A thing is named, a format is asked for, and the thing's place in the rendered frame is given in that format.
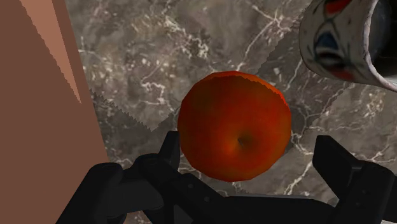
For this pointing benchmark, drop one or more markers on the white patterned ceramic cup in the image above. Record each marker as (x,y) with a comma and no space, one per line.
(338,37)

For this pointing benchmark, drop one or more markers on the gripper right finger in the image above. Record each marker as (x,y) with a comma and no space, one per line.
(356,183)

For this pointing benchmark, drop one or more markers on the red apple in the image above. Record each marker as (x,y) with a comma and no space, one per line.
(234,127)

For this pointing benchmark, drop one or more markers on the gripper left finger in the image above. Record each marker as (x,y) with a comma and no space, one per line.
(149,183)

